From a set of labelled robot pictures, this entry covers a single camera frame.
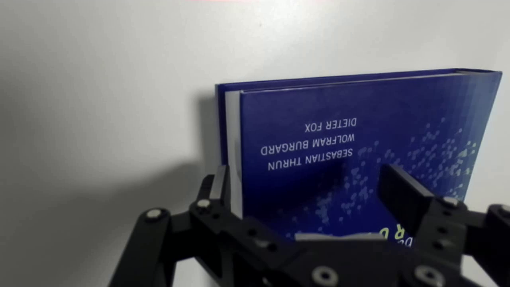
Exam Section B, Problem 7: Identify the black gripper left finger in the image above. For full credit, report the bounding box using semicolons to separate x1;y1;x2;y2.
109;164;292;287

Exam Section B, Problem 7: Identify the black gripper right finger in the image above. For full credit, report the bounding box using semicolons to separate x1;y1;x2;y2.
378;163;510;287

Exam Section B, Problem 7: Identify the blue hardcover robotics book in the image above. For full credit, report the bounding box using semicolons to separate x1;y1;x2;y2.
214;67;504;244

